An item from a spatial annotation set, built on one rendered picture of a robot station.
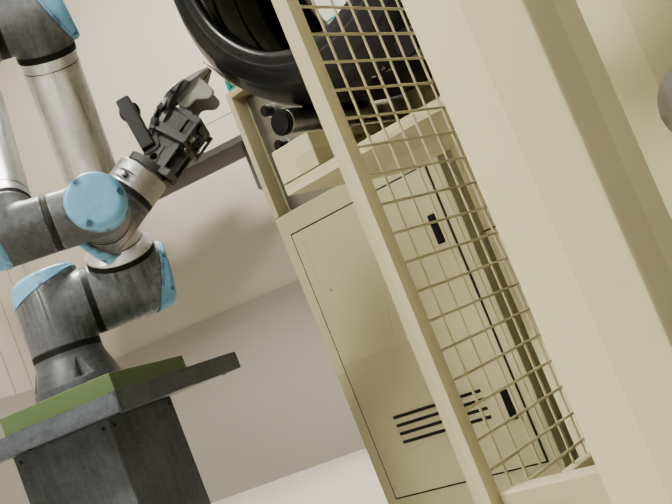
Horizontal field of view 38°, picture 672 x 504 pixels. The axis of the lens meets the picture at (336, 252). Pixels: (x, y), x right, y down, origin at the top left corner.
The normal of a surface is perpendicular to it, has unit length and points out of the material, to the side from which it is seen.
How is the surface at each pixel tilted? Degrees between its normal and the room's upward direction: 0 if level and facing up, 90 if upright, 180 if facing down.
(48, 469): 90
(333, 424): 90
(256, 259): 90
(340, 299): 90
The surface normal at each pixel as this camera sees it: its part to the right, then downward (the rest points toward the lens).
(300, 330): -0.34, 0.05
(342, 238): -0.61, 0.18
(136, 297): 0.33, 0.41
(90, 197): 0.21, -0.23
